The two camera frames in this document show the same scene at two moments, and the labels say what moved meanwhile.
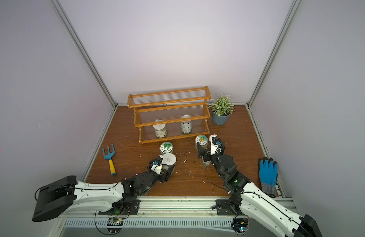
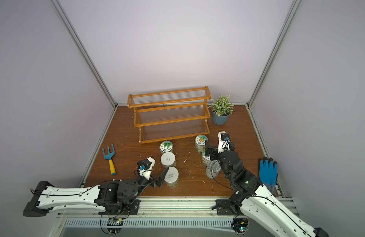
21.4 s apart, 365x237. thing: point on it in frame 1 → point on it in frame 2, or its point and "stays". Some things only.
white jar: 160,130 → 171,178
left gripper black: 163,177 stays
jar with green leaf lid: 166,147 stays
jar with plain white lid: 168,161 stays
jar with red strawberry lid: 206,163 stays
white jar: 186,126 → 213,169
